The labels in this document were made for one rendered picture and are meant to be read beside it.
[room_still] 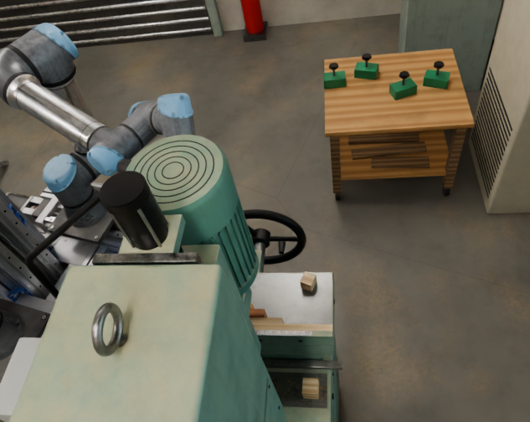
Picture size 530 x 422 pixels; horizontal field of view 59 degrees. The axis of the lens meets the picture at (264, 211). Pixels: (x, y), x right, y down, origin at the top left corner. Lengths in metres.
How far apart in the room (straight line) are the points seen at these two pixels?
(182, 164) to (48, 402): 0.38
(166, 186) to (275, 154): 2.16
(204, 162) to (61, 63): 0.74
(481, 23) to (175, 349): 2.70
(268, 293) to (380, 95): 1.37
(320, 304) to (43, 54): 0.96
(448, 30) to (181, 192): 2.46
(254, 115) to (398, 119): 1.21
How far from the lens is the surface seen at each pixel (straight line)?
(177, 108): 1.07
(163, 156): 0.79
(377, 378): 2.13
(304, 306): 1.25
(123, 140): 1.11
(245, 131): 3.08
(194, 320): 0.58
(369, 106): 2.32
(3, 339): 1.57
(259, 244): 1.46
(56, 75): 1.42
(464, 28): 3.02
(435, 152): 2.60
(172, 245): 0.65
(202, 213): 0.72
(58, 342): 0.64
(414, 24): 2.96
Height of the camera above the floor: 2.02
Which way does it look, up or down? 51 degrees down
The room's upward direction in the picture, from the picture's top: 14 degrees counter-clockwise
